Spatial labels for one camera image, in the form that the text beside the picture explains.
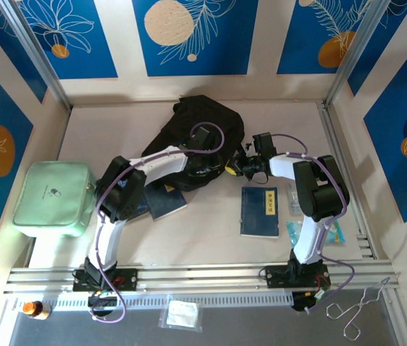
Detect black backpack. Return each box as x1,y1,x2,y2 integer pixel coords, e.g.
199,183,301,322
140,94,246,194

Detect blue book with yellow label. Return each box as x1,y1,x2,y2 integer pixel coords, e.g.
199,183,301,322
240,186,281,239

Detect blue Little Prince book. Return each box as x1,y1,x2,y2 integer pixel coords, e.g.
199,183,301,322
143,181,187,221

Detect clear bag with white pad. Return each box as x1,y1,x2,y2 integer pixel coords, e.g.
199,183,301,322
158,295,204,333

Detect small clear plastic packet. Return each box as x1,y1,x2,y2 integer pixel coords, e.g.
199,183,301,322
285,183,303,217

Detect light blue wipes packet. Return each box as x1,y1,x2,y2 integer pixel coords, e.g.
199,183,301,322
285,219,346,249

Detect mint green zip pouch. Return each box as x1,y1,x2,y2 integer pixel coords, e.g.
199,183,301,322
11,161,98,239

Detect grey metal plate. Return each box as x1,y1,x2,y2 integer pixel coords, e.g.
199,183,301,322
6,288,406,346

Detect brown bottle orange cap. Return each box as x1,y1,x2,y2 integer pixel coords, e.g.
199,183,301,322
22,299,52,321

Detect aluminium mounting rail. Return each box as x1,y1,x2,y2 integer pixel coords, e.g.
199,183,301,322
3,261,402,295

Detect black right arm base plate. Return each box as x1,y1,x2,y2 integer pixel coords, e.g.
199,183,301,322
264,265,332,289

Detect white slotted cable duct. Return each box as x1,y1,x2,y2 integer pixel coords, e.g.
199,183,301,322
6,292,294,309

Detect aluminium side rail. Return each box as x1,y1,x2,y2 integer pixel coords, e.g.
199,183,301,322
318,102,375,260

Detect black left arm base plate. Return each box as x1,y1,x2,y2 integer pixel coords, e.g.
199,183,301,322
72,267,139,292

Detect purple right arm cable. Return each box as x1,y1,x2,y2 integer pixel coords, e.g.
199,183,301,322
271,133,356,314

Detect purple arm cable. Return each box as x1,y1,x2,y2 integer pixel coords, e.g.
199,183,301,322
89,122,225,324
271,133,356,314

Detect aluminium frame post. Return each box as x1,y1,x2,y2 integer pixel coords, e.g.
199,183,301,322
324,0,401,106
0,0,73,112

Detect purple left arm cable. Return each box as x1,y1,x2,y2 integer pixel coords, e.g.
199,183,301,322
89,122,225,324

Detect metal wire tongs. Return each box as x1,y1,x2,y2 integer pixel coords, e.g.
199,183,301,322
325,276,391,340

